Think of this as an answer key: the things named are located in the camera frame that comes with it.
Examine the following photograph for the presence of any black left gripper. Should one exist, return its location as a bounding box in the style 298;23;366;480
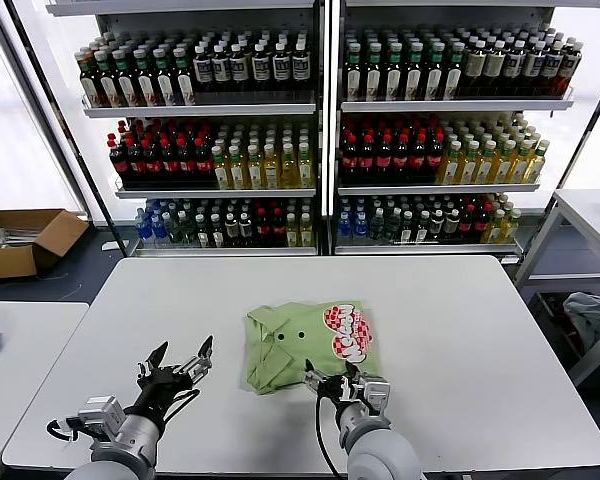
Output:
135;334;215;411

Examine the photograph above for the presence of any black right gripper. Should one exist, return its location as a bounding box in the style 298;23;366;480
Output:
303;358;364;409

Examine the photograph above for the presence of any light green polo shirt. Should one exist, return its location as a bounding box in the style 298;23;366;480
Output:
239;299;384;397

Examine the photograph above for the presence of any dark bottle pale label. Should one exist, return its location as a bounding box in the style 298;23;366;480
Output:
444;209;461;243
238;212;255;248
429;209;446;244
224;213;241;248

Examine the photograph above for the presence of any low white side table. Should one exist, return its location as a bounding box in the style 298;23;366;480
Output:
0;300;91;480

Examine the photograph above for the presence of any cola bottle red cap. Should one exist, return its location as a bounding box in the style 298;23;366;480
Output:
392;133;411;183
178;134;197;185
195;134;214;185
161;134;180;185
144;134;163;185
357;133;377;183
474;204;492;244
109;133;130;185
271;207;287;247
409;133;428;183
459;204;477;244
127;134;146;185
375;133;394;183
256;208;273;247
426;133;445;183
340;133;360;183

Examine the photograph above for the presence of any brown cardboard box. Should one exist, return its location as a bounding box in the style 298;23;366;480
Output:
0;208;91;280

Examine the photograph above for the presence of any grey metal rods bundle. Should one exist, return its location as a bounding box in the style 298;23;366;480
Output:
0;227;44;249

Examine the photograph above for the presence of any black storage crate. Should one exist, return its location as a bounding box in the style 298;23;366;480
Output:
529;291;600;374

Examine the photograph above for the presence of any grey drinks shelf rack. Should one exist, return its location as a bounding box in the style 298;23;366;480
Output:
329;0;600;257
47;0;326;259

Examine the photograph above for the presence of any grey crumpled cloth pile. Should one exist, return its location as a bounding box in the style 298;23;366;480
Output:
563;292;600;361

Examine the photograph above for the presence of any dark tea bottle green cap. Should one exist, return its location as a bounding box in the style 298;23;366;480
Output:
78;49;101;109
405;42;426;101
444;42;466;100
174;45;197;106
115;48;139;108
344;42;365;101
154;47;177;107
97;49;119;108
426;42;447;101
135;47;157;107
385;42;406;101
364;42;385;101

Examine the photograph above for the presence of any dark bottle blue white label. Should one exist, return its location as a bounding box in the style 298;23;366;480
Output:
212;43;233;96
292;41;312;96
562;37;585;95
505;39;527;99
524;39;546;98
193;43;215;96
272;41;294;96
543;39;565;96
252;42;273;96
229;42;251;96

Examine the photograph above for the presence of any dark bottle beige label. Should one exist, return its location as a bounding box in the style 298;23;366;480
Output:
485;39;507;99
465;40;487;99

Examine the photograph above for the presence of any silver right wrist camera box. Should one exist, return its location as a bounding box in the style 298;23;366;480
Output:
357;377;392;414

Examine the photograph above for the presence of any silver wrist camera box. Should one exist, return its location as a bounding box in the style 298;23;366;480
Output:
77;395;124;431
357;377;392;414

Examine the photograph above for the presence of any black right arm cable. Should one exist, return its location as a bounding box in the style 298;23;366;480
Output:
313;394;346;479

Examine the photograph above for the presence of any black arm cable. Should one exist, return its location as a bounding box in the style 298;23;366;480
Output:
46;388;201;445
313;394;346;479

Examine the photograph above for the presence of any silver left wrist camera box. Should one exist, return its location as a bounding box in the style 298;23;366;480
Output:
77;395;124;431

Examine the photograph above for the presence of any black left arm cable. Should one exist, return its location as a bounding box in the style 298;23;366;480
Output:
46;388;201;445

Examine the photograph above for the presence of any dark window frame post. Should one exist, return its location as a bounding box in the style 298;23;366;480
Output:
2;0;131;254
519;62;600;257

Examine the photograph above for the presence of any grey window frame post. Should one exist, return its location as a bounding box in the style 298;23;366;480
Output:
0;0;91;219

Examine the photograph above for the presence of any white metal frame side table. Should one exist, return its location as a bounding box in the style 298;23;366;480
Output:
512;188;600;386

